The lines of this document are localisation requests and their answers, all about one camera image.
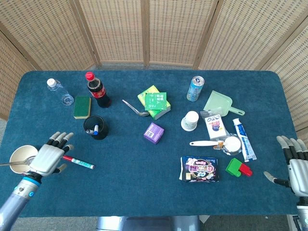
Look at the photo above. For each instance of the pale green plastic dustpan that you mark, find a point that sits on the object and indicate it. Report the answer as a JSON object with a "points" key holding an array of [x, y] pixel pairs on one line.
{"points": [[216, 102]]}

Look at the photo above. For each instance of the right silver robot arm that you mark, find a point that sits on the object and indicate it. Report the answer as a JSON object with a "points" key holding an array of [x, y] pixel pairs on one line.
{"points": [[303, 214]]}

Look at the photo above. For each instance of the bent metal spoon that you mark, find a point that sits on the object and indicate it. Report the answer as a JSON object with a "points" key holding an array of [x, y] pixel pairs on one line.
{"points": [[134, 108]]}

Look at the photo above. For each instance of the yellow-green tissue pack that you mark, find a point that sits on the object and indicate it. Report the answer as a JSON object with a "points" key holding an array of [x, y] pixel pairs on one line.
{"points": [[149, 90]]}

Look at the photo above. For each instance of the white plastic cup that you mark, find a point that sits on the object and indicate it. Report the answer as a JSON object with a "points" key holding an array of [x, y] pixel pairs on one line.
{"points": [[190, 120]]}

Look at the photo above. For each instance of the purple small box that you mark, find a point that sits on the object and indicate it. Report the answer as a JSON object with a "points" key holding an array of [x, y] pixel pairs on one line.
{"points": [[154, 132]]}

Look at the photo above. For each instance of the light blue drink can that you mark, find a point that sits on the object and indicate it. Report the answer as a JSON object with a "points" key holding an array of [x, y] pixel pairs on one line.
{"points": [[194, 90]]}

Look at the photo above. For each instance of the cola bottle with red cap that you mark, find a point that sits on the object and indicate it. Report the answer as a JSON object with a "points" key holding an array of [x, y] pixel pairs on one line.
{"points": [[99, 93]]}

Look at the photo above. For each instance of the beige paper bowl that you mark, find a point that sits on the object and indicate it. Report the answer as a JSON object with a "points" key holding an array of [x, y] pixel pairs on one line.
{"points": [[19, 155]]}

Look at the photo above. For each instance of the dark printed pad pack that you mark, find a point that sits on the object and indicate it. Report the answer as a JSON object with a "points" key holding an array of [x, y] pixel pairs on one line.
{"points": [[199, 168]]}

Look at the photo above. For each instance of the round white container in wrap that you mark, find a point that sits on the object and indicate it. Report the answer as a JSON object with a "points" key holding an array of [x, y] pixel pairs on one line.
{"points": [[233, 144]]}

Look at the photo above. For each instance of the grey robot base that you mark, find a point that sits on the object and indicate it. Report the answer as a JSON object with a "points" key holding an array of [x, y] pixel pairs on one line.
{"points": [[149, 223]]}

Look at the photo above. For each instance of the red and teal marker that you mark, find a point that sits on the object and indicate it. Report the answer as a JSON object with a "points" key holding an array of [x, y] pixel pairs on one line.
{"points": [[81, 164]]}

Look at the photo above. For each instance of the white printed box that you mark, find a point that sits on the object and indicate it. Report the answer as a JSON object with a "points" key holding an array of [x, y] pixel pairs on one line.
{"points": [[215, 127]]}

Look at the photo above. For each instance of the green and yellow sponge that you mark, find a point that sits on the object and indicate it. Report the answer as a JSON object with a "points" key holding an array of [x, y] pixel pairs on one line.
{"points": [[82, 107]]}

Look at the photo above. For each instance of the woven bamboo folding screen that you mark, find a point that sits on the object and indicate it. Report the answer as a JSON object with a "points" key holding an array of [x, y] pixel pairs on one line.
{"points": [[115, 31]]}

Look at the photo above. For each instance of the green sachet packet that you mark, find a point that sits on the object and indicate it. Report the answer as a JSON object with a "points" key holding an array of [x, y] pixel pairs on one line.
{"points": [[156, 101]]}

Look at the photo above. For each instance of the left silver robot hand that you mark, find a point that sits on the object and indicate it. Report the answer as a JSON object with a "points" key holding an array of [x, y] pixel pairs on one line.
{"points": [[45, 156]]}

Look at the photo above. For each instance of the clear plastic water bottle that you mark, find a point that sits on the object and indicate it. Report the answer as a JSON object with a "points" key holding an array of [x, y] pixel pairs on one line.
{"points": [[60, 91]]}

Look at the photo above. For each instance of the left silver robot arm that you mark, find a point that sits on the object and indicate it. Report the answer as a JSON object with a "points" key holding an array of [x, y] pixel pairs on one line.
{"points": [[14, 199]]}

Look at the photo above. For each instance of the black pen cup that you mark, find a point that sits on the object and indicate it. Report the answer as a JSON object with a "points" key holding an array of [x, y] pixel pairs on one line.
{"points": [[102, 132]]}

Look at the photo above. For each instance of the clear plastic zip bag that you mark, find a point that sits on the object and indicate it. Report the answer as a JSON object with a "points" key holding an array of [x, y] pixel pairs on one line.
{"points": [[207, 112]]}

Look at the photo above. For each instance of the green and red plastic block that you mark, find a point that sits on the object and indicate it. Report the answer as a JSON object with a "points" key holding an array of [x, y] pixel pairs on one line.
{"points": [[233, 167]]}

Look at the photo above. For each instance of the white and blue toothpaste tube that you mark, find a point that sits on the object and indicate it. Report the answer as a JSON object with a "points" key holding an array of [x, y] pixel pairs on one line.
{"points": [[244, 139]]}

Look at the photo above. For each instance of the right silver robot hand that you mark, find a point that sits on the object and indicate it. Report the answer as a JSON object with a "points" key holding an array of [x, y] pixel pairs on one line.
{"points": [[299, 173]]}

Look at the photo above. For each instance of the blue table cloth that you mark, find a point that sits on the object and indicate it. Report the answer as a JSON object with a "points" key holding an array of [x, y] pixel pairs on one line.
{"points": [[132, 183]]}

